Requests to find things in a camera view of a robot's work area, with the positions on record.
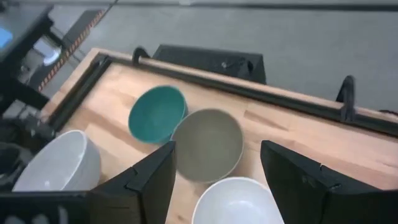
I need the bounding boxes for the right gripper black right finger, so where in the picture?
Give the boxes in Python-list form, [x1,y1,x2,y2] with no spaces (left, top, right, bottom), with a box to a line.
[260,139,389,224]

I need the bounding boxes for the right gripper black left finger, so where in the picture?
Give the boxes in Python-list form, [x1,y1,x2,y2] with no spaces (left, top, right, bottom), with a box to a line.
[89,140,177,224]

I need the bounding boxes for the white bowl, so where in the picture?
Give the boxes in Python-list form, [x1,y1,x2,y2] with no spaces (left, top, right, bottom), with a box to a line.
[191,176,285,224]

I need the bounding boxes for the grey bowl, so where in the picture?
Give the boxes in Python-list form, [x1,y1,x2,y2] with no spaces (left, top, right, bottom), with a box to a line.
[170,108,245,184]

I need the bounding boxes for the teal green bowl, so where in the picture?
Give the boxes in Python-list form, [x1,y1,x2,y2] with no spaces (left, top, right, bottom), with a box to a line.
[127,85,189,144]

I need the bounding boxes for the pink bowl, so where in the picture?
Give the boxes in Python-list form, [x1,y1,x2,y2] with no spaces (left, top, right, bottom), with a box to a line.
[12,129,102,192]

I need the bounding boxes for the black table clamp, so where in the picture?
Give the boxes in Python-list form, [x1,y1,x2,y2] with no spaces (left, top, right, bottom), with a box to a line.
[132,46,152,67]
[335,75,357,123]

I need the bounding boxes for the dark grey desk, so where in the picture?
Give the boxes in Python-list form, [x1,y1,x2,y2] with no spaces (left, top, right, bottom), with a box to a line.
[0,4,68,72]

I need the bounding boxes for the computer monitor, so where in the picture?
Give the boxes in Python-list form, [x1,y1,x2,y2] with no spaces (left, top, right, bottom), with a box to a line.
[0,26,14,50]

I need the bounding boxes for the black aluminium table frame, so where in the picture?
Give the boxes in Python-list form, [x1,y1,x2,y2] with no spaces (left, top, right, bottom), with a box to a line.
[48,52,398,138]

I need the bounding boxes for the striped floor cable cover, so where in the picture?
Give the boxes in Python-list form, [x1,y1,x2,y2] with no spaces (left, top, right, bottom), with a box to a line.
[37,9,105,93]

